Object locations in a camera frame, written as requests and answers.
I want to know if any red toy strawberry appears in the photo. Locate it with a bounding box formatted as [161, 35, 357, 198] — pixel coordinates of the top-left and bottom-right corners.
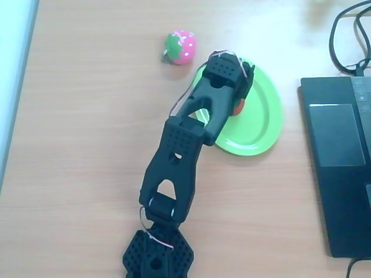
[231, 97, 247, 116]

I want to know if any green oval plate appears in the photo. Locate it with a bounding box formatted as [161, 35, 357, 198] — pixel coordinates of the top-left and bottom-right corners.
[190, 57, 285, 157]

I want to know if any pink toy strawberry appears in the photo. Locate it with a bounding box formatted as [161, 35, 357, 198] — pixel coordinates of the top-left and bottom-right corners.
[159, 29, 198, 66]

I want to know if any black laptop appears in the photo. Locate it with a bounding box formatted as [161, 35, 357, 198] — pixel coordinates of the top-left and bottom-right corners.
[297, 75, 371, 258]

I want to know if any black looped cable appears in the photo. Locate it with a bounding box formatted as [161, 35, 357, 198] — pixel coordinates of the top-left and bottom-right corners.
[328, 0, 371, 76]

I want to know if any black thin cable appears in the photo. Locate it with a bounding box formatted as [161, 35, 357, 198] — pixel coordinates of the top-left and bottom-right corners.
[354, 5, 371, 63]

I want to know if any white red servo wire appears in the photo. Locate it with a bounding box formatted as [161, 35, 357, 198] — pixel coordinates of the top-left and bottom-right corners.
[137, 49, 250, 250]

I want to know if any black cable stub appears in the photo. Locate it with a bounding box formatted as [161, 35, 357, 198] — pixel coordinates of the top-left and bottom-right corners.
[345, 257, 360, 278]

